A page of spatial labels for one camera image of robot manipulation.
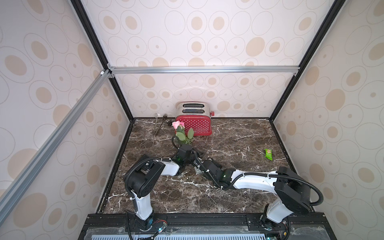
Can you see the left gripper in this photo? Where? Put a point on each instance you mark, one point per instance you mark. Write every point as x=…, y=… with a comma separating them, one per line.
x=196, y=153

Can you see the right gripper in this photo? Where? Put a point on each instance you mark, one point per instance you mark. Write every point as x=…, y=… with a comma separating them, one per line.
x=201, y=165

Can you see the peach rose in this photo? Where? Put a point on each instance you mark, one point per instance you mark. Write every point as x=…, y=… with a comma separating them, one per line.
x=184, y=136

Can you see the white tape dispenser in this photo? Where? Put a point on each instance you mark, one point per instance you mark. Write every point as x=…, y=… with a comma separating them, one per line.
x=198, y=171

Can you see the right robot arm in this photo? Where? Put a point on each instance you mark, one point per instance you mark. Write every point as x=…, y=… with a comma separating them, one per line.
x=293, y=193

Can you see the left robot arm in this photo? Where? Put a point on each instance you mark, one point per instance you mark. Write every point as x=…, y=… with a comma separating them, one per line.
x=142, y=177

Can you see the metal tongs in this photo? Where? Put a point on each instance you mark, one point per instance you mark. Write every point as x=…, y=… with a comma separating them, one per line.
x=157, y=128

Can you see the red polka dot toaster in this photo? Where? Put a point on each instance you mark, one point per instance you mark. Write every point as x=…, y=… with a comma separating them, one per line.
x=195, y=115

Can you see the green snack packet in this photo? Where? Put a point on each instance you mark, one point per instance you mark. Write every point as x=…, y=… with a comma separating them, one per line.
x=268, y=154

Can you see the horizontal aluminium rail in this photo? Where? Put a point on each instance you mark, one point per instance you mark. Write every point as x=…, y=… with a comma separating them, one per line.
x=202, y=70

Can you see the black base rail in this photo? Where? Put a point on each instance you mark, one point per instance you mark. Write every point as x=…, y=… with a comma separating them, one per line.
x=314, y=226

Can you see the diagonal aluminium rail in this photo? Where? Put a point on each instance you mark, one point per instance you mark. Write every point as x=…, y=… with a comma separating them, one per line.
x=21, y=184

